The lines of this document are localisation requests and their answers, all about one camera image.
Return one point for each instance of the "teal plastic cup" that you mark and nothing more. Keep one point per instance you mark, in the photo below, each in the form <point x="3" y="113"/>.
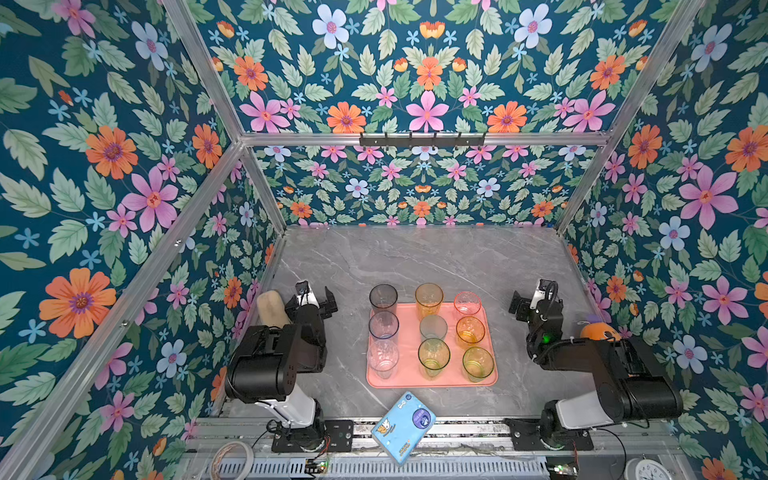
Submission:
<point x="433" y="327"/>

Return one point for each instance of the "clear tape roll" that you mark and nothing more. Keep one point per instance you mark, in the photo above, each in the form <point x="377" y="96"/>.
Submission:
<point x="234" y="460"/>

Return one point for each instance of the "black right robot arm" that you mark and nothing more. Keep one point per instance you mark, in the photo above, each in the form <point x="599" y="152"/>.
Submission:
<point x="630" y="385"/>

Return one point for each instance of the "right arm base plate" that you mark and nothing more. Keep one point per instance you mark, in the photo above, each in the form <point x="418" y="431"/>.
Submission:
<point x="533" y="435"/>

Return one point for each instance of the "blue translucent plastic cup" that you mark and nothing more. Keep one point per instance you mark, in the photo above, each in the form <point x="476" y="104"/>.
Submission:
<point x="383" y="326"/>

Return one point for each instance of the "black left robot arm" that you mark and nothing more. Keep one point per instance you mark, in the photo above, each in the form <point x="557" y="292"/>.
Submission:
<point x="290" y="340"/>

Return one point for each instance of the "orange plush toy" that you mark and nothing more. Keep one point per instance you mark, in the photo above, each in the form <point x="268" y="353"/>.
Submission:
<point x="600" y="331"/>

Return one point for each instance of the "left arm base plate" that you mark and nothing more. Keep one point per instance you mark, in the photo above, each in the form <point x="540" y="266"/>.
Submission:
<point x="330" y="436"/>

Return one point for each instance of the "olive green plastic cup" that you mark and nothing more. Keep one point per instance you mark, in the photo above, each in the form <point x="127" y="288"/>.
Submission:
<point x="433" y="355"/>

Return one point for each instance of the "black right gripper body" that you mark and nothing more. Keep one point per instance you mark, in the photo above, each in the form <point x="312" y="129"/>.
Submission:
<point x="525" y="313"/>

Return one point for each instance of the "white clock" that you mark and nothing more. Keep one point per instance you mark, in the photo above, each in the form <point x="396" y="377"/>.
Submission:
<point x="645" y="469"/>

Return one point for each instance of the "black hook rail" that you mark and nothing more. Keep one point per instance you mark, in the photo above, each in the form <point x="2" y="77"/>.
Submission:
<point x="407" y="140"/>

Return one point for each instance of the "beige sponge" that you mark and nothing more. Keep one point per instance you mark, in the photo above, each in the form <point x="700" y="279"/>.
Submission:
<point x="271" y="309"/>

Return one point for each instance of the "yellow plastic cup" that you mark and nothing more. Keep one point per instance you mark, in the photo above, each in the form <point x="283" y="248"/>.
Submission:
<point x="429" y="298"/>

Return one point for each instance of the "blue cartoon box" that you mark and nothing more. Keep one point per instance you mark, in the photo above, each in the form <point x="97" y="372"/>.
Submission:
<point x="402" y="428"/>

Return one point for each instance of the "amber plastic cup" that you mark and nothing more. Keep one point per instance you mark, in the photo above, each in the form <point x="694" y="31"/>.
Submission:
<point x="470" y="331"/>

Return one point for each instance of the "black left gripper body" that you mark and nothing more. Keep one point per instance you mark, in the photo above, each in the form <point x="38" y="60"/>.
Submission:
<point x="321" y="312"/>

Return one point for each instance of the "clear plastic cup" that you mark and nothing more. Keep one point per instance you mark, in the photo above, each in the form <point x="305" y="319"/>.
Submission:
<point x="383" y="357"/>

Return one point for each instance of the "pink rectangular tray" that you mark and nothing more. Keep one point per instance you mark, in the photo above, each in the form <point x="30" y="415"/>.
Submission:
<point x="408" y="373"/>

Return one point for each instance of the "pink plastic cup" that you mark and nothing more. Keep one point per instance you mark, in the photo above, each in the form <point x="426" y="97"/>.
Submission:
<point x="467" y="303"/>

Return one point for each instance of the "light green plastic cup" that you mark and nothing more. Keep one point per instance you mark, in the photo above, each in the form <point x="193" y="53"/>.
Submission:
<point x="478" y="364"/>

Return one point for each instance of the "dark grey plastic cup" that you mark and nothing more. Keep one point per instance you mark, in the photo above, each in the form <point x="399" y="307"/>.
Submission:
<point x="383" y="298"/>

